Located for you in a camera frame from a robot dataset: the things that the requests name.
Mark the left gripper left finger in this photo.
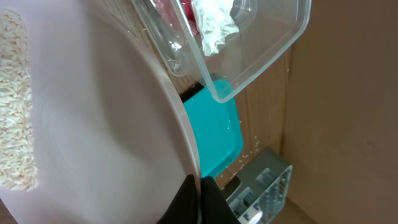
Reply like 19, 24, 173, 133
157, 174, 198, 224

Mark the grey dishwasher rack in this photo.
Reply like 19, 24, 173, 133
222, 148, 293, 223

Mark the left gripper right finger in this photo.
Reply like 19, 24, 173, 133
201, 176, 239, 224

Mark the large pink plate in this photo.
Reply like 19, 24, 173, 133
1, 1, 200, 223

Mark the clear plastic waste bin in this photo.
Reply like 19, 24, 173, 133
132, 0, 312, 103

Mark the red snack wrapper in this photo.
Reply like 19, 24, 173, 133
181, 0, 199, 36

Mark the teal plastic serving tray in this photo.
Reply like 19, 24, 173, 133
183, 87, 244, 177

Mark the pile of white rice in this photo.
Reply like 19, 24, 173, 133
1, 9, 39, 191

